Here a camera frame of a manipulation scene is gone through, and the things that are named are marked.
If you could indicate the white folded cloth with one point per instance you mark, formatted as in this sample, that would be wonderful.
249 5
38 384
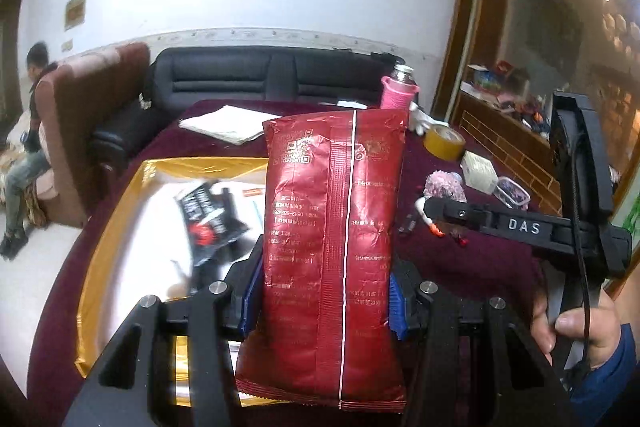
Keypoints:
225 122

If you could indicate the wooden cabinet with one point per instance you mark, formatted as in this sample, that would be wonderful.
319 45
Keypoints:
500 142

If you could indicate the black leather sofa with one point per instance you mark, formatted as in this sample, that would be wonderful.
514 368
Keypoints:
225 72

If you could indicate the yellow tape roll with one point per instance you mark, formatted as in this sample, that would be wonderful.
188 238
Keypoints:
435 144

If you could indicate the person's right hand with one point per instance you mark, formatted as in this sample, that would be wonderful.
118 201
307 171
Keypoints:
600 332

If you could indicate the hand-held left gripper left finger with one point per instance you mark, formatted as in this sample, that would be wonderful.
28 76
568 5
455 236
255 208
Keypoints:
247 302

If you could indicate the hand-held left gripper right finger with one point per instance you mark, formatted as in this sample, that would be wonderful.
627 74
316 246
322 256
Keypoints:
397 307

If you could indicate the bottle with pink sleeve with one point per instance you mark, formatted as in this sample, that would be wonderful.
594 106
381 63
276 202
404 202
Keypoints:
395 97

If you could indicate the brown armchair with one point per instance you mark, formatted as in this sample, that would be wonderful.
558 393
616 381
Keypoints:
75 117

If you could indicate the red foil packet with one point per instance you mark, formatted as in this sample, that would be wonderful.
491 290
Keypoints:
325 257

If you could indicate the clear plastic container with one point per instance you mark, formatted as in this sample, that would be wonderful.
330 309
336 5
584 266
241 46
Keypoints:
512 194

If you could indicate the yellow wall sign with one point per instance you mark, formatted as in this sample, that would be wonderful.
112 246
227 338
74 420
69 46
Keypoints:
75 12

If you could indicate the white tray with gold rim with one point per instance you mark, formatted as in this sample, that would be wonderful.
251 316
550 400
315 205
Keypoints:
150 217

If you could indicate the clutter of small items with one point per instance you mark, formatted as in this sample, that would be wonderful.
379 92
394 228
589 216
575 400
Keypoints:
505 92

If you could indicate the pink fluffy toy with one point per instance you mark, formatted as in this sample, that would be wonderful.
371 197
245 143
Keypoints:
442 184

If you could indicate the small white box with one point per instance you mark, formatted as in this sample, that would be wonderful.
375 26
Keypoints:
477 172

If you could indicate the black foil packet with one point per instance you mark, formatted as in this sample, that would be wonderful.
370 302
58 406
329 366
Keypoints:
210 222

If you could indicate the small wall label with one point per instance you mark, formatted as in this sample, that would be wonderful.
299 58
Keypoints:
67 45

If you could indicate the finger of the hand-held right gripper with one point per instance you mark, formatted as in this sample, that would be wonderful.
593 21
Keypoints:
500 222

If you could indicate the person's right forearm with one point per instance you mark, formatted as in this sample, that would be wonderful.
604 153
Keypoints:
610 387

